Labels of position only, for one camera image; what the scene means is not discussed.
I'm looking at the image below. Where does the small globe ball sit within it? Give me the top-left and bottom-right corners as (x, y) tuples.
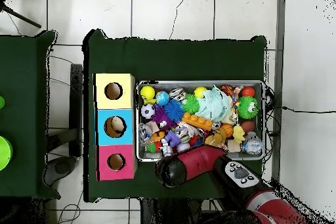
(156, 91), (171, 106)

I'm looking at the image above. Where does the clear mesh bin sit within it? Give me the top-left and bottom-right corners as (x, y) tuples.
(136, 79), (267, 162)

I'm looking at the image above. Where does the bright green cup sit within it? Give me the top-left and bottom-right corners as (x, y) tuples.
(0, 135), (14, 172)

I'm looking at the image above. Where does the black tripod leg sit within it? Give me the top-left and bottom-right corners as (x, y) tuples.
(0, 0), (43, 30)

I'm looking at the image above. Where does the green spiky ball with eyes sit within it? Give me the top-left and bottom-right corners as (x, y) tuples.
(237, 95), (260, 120)

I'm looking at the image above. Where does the mint green cloth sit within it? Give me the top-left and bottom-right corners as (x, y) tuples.
(196, 86), (234, 122)

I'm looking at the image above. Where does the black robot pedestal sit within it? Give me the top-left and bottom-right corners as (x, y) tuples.
(138, 197), (216, 224)

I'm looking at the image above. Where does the yellow ball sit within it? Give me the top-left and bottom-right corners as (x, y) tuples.
(140, 85), (156, 102)
(194, 86), (209, 99)

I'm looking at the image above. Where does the blue spiky ball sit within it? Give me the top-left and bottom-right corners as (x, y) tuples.
(164, 99), (185, 123)

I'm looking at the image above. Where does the silver toy robot figure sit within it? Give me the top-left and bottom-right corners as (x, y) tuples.
(159, 139), (175, 158)

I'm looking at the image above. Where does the orange bumpy toy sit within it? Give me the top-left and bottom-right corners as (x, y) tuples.
(181, 112), (213, 131)

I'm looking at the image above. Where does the green cloth side table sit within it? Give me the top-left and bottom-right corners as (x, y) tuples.
(0, 30), (58, 200)

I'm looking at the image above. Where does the wooden box with three holes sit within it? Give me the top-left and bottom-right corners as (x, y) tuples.
(93, 72), (139, 183)

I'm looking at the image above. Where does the black upright panel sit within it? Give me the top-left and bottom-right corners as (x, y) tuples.
(68, 63), (84, 158)

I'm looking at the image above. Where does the black and white soccer ball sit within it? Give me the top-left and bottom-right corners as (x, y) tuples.
(140, 104), (156, 120)

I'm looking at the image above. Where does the dark green table cloth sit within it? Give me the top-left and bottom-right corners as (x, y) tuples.
(83, 28), (268, 204)

